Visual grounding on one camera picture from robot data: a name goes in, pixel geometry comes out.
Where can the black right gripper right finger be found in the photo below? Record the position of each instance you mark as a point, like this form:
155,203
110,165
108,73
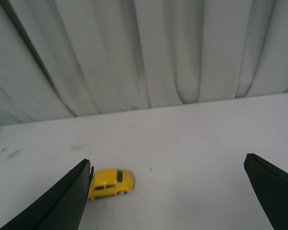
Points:
270,185

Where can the yellow beetle toy car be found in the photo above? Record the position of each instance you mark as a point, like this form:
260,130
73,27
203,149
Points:
111,182

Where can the white pleated curtain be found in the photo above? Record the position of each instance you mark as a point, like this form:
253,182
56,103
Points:
71,58

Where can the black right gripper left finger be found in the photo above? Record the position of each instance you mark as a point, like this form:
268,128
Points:
59,208

